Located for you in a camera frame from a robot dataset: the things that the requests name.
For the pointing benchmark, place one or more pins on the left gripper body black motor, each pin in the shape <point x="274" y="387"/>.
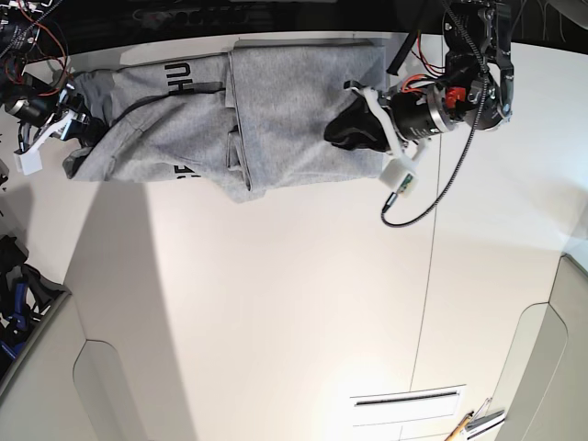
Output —
<point x="416" y="115"/>

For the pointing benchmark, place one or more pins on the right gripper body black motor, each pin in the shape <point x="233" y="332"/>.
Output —
<point x="64" y="115"/>

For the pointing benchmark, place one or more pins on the grey T-shirt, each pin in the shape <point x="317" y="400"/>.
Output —
<point x="248" y="120"/>

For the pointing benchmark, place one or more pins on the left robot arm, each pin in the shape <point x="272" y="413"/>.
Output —
<point x="475" y="86"/>

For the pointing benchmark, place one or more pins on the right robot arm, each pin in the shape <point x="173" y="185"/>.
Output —
<point x="25" y="39"/>

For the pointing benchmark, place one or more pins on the black power strip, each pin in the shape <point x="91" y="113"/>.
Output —
<point x="203" y="17"/>

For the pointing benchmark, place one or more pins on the blue and black equipment pile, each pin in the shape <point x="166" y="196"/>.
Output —
<point x="26" y="296"/>

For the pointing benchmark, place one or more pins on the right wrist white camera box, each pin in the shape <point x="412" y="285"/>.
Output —
<point x="28" y="163"/>

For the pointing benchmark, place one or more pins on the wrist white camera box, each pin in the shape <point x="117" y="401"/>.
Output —
<point x="28" y="163"/>
<point x="398" y="178"/>

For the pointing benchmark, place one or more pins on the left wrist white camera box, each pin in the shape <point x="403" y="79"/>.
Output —
<point x="398" y="178"/>

